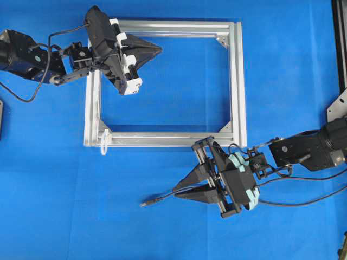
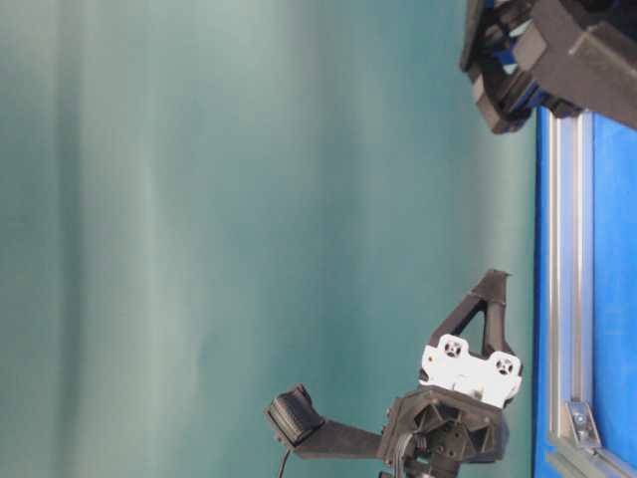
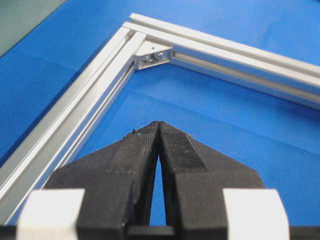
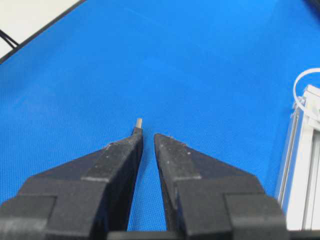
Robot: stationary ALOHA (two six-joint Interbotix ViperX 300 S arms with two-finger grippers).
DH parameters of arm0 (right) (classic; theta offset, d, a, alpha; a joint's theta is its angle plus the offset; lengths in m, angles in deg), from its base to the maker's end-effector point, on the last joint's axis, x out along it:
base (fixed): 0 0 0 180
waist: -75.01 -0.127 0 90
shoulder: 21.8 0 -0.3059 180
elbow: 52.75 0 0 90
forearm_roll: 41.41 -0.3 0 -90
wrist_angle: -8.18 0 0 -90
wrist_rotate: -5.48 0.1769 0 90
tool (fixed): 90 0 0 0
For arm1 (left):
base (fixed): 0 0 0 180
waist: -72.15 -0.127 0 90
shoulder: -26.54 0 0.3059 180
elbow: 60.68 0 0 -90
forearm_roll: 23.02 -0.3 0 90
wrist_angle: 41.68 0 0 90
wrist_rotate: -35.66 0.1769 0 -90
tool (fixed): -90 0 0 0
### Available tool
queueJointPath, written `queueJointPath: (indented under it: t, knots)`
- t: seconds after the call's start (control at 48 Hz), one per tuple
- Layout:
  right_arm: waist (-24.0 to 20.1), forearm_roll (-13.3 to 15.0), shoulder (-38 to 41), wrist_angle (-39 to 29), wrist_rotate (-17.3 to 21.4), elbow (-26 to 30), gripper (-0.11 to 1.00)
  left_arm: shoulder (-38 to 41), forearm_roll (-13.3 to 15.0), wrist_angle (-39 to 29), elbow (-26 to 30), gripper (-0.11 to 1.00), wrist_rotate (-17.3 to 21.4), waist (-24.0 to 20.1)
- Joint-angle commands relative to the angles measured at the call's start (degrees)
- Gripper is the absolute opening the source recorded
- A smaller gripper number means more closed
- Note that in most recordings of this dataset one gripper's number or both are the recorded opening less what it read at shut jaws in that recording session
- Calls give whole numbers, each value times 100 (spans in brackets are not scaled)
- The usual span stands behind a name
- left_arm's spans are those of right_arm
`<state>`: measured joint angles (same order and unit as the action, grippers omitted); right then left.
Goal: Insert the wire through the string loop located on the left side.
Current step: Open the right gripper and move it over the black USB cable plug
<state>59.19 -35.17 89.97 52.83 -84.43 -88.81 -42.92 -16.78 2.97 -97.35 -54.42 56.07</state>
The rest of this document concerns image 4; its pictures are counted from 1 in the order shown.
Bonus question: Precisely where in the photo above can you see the black background cables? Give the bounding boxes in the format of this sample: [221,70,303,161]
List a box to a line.
[0,29,20,49]

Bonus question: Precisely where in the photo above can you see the black table edge frame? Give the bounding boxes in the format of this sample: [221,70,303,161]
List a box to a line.
[0,0,84,63]

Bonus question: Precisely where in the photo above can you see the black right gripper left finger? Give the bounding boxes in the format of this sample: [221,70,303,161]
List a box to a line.
[0,130,143,240]

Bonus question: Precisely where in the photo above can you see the black usb cable wire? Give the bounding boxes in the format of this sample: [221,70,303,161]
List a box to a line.
[131,118,144,137]

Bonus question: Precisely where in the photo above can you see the white zip tie loop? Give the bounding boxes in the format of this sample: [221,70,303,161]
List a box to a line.
[292,67,320,110]

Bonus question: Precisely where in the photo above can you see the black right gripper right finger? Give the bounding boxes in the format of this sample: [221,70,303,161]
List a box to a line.
[154,133,290,240]

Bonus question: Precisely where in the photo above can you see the aluminium extrusion frame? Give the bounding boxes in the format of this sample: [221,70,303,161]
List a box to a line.
[274,84,320,232]

